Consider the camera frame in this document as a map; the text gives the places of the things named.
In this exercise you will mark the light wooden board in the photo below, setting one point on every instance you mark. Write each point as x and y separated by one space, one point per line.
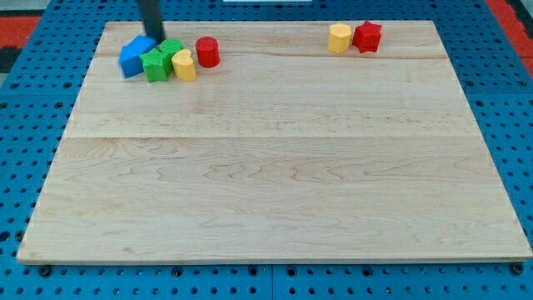
284 153

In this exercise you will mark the green star block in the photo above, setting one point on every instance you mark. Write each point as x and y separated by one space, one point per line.
156 65

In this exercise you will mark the red star block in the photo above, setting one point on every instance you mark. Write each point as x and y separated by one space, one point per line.
367 37

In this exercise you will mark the green cylinder block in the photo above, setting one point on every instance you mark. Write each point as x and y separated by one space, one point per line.
170 46

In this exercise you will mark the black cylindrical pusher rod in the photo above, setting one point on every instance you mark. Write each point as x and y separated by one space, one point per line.
151 16

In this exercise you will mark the red cylinder block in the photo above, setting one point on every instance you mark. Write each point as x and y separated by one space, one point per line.
207 52

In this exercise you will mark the blue pentagon block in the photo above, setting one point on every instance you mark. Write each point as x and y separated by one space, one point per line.
129 59

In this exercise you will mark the yellow heart block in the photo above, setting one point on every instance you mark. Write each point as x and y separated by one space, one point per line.
184 65

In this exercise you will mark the yellow octagon block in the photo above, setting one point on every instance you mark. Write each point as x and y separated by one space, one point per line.
339 38

